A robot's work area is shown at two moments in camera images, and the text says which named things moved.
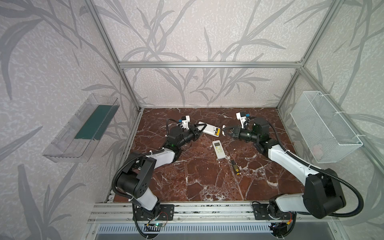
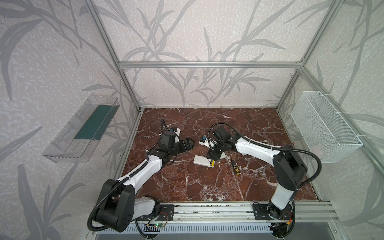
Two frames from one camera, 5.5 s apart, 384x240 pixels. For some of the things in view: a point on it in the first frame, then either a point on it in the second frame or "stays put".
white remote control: [241, 116] -> [209, 143]
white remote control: [209, 129] -> [203, 160]
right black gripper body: [236, 132] -> [215, 152]
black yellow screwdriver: [235, 166] stays put
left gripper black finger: [196, 130] -> [189, 143]
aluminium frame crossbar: [256, 64] stays put
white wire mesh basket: [326, 134] stays put
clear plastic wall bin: [77, 141] stays put
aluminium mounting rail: [123, 212] stays put
